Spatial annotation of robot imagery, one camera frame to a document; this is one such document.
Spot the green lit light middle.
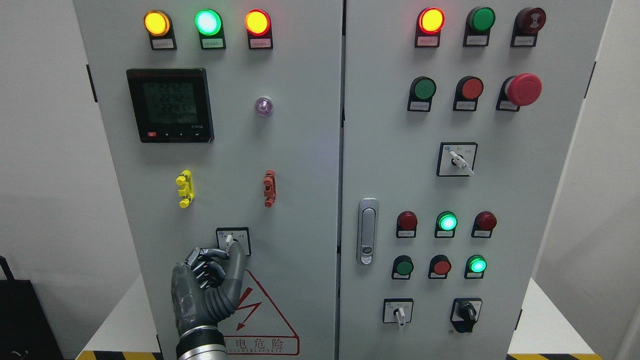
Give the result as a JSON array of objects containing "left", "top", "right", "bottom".
[{"left": 434, "top": 210, "right": 458, "bottom": 239}]

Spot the white rotary switch upper right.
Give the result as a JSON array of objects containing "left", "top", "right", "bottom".
[{"left": 436, "top": 142, "right": 478, "bottom": 177}]

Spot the red-rimmed indicator light left door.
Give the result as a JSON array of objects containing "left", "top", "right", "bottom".
[{"left": 245, "top": 8, "right": 274, "bottom": 50}]

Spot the black digital power meter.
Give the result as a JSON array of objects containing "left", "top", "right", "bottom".
[{"left": 126, "top": 68, "right": 215, "bottom": 143}]

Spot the green push button upper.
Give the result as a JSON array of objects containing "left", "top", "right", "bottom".
[{"left": 407, "top": 76, "right": 437, "bottom": 112}]

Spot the green push button lower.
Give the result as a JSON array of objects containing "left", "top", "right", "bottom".
[{"left": 391, "top": 255, "right": 414, "bottom": 280}]

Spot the green push button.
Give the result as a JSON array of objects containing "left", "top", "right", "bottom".
[
  {"left": 407, "top": 76, "right": 437, "bottom": 112},
  {"left": 391, "top": 255, "right": 414, "bottom": 280}
]

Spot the yellow indicator light top left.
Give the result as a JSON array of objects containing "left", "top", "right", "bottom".
[{"left": 143, "top": 9, "right": 178, "bottom": 51}]

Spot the red push button lower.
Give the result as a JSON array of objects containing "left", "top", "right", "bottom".
[{"left": 428, "top": 254, "right": 451, "bottom": 280}]

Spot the black rotary selector knob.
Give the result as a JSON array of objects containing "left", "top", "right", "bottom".
[{"left": 450, "top": 298, "right": 483, "bottom": 333}]

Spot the dark red light middle left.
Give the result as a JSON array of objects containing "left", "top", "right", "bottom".
[{"left": 396, "top": 210, "right": 418, "bottom": 239}]

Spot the grey cabinet door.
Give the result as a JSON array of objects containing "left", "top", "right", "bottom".
[
  {"left": 338, "top": 0, "right": 612, "bottom": 360},
  {"left": 73, "top": 0, "right": 343, "bottom": 360}
]

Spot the white rotary switch door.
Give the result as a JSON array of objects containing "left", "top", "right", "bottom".
[{"left": 215, "top": 227, "right": 252, "bottom": 257}]

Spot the yellow plastic terminal clip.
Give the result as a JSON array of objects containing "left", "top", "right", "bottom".
[{"left": 174, "top": 170, "right": 195, "bottom": 208}]

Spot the red push button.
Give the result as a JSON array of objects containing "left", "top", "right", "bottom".
[
  {"left": 452, "top": 75, "right": 484, "bottom": 112},
  {"left": 428, "top": 254, "right": 451, "bottom": 280}
]

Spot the green unlit light top right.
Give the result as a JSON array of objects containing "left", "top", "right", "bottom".
[{"left": 462, "top": 6, "right": 496, "bottom": 47}]

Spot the red push button upper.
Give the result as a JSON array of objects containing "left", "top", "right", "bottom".
[{"left": 452, "top": 75, "right": 484, "bottom": 112}]

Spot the grey left cabinet door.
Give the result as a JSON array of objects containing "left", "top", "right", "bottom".
[{"left": 73, "top": 0, "right": 343, "bottom": 360}]

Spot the green lit button lower right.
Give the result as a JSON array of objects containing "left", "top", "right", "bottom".
[{"left": 464, "top": 254, "right": 487, "bottom": 280}]

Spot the red emergency stop mushroom button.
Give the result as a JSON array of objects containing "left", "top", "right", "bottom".
[{"left": 495, "top": 73, "right": 543, "bottom": 112}]

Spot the green lit indicator light left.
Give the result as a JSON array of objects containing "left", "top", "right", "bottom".
[{"left": 194, "top": 8, "right": 226, "bottom": 50}]

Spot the dark red light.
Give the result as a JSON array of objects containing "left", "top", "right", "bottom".
[
  {"left": 471, "top": 210, "right": 498, "bottom": 239},
  {"left": 396, "top": 210, "right": 418, "bottom": 239}
]

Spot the white rotary switch lower right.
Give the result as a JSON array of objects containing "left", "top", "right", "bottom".
[{"left": 382, "top": 298, "right": 414, "bottom": 330}]

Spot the silver door lock handle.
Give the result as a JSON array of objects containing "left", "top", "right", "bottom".
[{"left": 356, "top": 197, "right": 379, "bottom": 265}]

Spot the dark red buzzer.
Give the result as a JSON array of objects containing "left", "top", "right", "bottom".
[{"left": 510, "top": 7, "right": 547, "bottom": 48}]

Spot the grey right cabinet door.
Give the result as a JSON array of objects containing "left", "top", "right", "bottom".
[{"left": 338, "top": 0, "right": 612, "bottom": 360}]

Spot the red electric hazard warning sticker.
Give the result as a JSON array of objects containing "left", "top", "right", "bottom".
[{"left": 218, "top": 269, "right": 300, "bottom": 356}]

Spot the dark red light middle right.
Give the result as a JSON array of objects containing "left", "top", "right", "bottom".
[{"left": 471, "top": 210, "right": 498, "bottom": 239}]

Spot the red lit indicator light right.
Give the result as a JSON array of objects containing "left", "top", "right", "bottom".
[{"left": 414, "top": 7, "right": 446, "bottom": 48}]

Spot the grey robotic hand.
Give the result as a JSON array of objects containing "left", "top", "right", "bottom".
[{"left": 170, "top": 235, "right": 246, "bottom": 338}]

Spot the white rotary switch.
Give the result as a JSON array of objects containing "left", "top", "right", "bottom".
[
  {"left": 382, "top": 298, "right": 414, "bottom": 330},
  {"left": 436, "top": 142, "right": 478, "bottom": 177}
]

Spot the red plastic terminal clip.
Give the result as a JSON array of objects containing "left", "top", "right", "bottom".
[{"left": 263, "top": 170, "right": 277, "bottom": 208}]

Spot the small purple lens light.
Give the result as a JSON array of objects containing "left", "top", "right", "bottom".
[{"left": 254, "top": 96, "right": 274, "bottom": 117}]

